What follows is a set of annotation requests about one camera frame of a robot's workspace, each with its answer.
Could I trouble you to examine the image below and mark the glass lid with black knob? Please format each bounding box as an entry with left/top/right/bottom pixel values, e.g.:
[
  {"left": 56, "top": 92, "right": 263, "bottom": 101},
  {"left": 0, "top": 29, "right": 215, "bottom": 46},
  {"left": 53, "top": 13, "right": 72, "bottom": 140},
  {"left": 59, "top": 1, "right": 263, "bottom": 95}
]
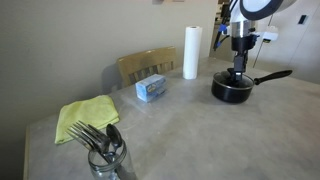
[{"left": 213, "top": 71, "right": 255, "bottom": 90}]

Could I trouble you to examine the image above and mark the yellow cloth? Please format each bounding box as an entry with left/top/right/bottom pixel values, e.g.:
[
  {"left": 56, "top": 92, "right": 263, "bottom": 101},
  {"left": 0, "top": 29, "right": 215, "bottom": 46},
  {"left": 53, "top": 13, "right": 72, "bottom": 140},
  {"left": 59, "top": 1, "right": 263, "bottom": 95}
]
[{"left": 54, "top": 94, "right": 120, "bottom": 145}]

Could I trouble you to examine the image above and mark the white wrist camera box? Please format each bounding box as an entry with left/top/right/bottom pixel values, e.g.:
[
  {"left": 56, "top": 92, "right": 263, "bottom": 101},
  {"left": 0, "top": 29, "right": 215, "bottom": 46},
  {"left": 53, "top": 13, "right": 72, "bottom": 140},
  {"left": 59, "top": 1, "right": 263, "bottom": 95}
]
[{"left": 258, "top": 26, "right": 280, "bottom": 44}]

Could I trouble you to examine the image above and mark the metal spoon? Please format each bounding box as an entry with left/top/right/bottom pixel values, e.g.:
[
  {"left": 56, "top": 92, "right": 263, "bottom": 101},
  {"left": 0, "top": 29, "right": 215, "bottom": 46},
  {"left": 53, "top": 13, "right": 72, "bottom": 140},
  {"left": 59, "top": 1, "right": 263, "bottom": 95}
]
[{"left": 105, "top": 123, "right": 124, "bottom": 158}]

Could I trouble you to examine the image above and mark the blue cardboard box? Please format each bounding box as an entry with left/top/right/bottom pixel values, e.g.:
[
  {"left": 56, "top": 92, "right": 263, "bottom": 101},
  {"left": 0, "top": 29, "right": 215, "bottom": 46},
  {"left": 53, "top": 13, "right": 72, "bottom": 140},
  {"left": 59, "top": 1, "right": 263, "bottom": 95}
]
[{"left": 134, "top": 73, "right": 168, "bottom": 103}]

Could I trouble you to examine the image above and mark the black wall switch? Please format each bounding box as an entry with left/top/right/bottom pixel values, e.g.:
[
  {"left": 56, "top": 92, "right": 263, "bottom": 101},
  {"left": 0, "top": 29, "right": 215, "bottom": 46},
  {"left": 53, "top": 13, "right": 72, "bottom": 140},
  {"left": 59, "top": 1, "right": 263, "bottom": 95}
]
[{"left": 297, "top": 14, "right": 309, "bottom": 26}]

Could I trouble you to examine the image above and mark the glass jar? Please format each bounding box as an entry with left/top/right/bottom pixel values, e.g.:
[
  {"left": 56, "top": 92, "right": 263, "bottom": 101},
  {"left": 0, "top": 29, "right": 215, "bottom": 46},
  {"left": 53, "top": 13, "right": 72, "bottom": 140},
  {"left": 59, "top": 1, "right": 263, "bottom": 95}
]
[{"left": 87, "top": 139, "right": 130, "bottom": 180}]

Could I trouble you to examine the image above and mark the blue and black cable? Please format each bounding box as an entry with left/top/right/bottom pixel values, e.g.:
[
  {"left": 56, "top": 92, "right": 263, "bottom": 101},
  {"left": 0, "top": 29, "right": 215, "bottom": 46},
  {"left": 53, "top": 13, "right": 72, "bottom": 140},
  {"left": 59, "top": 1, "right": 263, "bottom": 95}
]
[{"left": 213, "top": 22, "right": 232, "bottom": 52}]

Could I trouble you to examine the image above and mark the white paper towel roll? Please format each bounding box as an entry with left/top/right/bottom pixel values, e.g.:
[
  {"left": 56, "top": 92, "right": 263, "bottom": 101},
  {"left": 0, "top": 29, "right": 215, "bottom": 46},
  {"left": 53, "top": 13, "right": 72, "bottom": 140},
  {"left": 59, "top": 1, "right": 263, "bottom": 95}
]
[{"left": 182, "top": 25, "right": 203, "bottom": 81}]

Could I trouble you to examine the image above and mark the wooden chair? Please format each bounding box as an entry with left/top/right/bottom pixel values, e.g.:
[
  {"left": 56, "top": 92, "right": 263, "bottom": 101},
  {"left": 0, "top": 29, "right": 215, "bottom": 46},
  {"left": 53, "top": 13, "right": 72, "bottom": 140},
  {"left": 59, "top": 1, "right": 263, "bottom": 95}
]
[{"left": 116, "top": 46, "right": 178, "bottom": 89}]

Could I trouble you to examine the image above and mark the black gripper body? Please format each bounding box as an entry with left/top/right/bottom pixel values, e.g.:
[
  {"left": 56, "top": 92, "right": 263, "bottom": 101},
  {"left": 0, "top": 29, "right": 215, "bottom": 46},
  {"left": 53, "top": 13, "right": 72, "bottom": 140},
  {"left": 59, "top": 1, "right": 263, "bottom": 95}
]
[{"left": 231, "top": 34, "right": 258, "bottom": 55}]

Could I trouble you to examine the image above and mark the metal fork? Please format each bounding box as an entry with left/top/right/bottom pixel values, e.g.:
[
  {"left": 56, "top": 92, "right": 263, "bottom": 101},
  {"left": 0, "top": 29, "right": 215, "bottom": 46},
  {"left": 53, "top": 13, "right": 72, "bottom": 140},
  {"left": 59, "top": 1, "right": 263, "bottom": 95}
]
[
  {"left": 65, "top": 127, "right": 113, "bottom": 164},
  {"left": 71, "top": 123, "right": 111, "bottom": 158},
  {"left": 77, "top": 120, "right": 112, "bottom": 155}
]

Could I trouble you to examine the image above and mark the black pot with long handle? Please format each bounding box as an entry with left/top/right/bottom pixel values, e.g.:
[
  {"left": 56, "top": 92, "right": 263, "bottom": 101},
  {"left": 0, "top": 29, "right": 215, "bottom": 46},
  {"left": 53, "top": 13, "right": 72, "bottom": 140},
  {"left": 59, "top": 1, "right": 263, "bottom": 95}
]
[{"left": 210, "top": 69, "right": 294, "bottom": 104}]

